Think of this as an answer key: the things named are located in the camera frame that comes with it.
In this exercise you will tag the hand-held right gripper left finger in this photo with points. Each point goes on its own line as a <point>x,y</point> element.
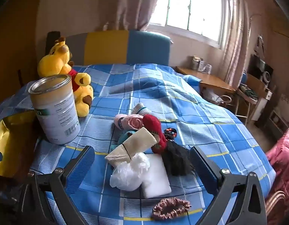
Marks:
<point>84,166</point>

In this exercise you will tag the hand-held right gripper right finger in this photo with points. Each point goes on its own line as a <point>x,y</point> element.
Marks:
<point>200,166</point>

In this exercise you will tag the doll with beaded braids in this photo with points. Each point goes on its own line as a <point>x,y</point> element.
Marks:
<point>152,123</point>
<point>177,157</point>

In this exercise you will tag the white foam pad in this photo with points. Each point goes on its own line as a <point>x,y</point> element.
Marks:
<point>158,180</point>

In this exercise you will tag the clear plastic bag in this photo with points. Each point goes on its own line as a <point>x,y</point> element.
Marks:
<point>130,173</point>

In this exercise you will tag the teal plush toy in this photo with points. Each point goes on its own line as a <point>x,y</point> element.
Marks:
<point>123,137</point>

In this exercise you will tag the beige cloth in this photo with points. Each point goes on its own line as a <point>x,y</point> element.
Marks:
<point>135,143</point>

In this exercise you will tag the pink scrunchie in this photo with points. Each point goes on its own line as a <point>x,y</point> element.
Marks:
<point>158,212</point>

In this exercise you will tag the pink towel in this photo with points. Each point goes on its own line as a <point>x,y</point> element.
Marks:
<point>131,121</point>

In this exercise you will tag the gold metal box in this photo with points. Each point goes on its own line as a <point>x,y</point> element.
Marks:
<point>10,145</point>

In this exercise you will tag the white tin can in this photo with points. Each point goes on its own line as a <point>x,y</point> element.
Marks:
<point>55,112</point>

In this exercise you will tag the white bag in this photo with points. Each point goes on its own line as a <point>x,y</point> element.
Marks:
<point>213,96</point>

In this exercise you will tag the grey sock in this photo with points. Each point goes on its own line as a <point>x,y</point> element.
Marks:
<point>141,109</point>

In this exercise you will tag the white metal chair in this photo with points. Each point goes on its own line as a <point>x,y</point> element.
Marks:
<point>246,98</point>

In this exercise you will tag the pink blanket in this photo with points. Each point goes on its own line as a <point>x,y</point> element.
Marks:
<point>282,159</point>

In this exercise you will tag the wooden desk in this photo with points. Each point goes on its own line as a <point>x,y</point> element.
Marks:
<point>210,79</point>

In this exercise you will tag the white air purifier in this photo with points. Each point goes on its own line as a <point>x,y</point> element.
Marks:
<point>261,103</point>

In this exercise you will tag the blue plaid bedsheet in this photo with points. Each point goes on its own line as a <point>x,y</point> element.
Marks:
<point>158,86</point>

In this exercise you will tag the glass jar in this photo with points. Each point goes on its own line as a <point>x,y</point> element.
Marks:
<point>206,67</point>
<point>195,63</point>

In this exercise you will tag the yellow plush toy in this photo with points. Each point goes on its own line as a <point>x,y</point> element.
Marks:
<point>57,58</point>

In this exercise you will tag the black monitor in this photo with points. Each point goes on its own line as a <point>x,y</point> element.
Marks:
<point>258,66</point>

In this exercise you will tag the pink curtain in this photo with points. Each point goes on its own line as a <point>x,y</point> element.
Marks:
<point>235,51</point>
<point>135,4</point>

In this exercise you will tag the grey yellow blue headboard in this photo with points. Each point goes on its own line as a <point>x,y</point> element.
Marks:
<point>107,46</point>

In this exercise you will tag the wooden wardrobe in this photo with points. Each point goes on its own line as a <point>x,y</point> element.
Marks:
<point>13,39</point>

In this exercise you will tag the window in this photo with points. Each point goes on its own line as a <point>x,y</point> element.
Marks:
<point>193,4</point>

